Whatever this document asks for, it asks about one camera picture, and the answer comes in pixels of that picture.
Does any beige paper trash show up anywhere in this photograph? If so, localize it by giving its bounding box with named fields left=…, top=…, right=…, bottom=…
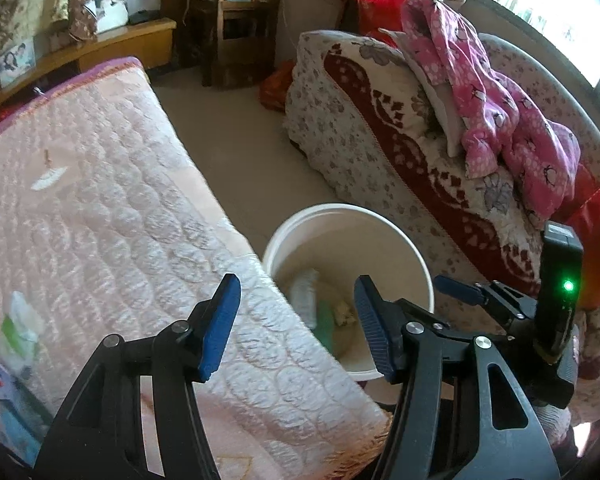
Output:
left=332, top=300, right=356, bottom=327

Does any blue white medicine box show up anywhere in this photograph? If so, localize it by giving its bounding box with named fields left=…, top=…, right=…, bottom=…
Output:
left=0, top=364, right=53, bottom=466

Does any teal plastic bag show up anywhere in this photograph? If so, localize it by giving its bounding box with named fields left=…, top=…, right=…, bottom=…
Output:
left=313, top=300, right=336, bottom=356

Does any white plastic trash bucket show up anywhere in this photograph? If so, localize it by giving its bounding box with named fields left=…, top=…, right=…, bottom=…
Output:
left=262, top=204, right=434, bottom=382

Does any pink patterned clothing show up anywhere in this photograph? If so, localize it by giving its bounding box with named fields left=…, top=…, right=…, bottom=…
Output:
left=401, top=0, right=581, bottom=224

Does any wooden chair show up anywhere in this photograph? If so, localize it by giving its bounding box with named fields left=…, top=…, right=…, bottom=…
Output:
left=183, top=0, right=280, bottom=88

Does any wooden sideboard cabinet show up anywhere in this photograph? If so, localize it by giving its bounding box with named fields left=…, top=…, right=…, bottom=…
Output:
left=0, top=18, right=176, bottom=106

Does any red cushion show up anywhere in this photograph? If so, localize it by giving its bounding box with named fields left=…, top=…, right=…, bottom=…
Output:
left=358, top=0, right=406, bottom=47

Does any white kettle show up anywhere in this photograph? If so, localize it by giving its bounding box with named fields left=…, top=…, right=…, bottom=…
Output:
left=86, top=0, right=129, bottom=34

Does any framed photo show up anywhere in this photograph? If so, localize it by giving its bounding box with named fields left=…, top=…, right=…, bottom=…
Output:
left=0, top=40, right=35, bottom=88

